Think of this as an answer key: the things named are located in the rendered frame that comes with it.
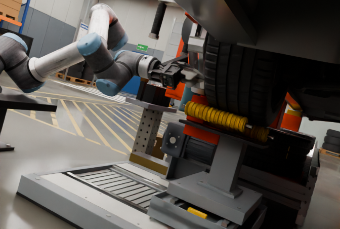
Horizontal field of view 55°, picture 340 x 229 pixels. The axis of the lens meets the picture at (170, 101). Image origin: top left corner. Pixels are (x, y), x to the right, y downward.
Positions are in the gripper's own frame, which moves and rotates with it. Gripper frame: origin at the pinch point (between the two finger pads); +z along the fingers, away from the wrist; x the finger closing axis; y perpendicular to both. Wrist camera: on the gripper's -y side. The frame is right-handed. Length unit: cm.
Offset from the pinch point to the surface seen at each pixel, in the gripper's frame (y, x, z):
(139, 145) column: -20, -89, -59
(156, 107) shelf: -34, -63, -50
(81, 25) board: -541, -379, -673
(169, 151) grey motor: -3, -58, -23
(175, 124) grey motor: -14, -48, -24
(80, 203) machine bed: 52, -27, -25
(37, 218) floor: 63, -27, -35
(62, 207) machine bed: 55, -29, -31
